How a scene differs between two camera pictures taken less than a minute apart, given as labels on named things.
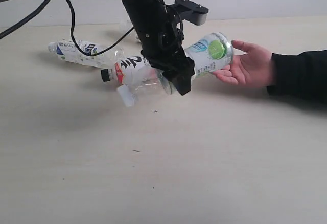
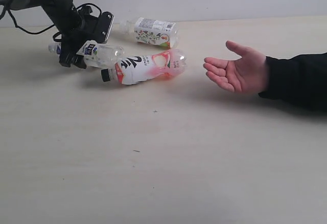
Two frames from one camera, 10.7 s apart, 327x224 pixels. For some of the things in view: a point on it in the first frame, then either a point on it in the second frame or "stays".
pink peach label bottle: x=134 y=70 stays
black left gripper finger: x=182 y=61 to x=78 y=61
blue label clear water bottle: x=67 y=50 stays
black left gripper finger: x=181 y=78 to x=66 y=57
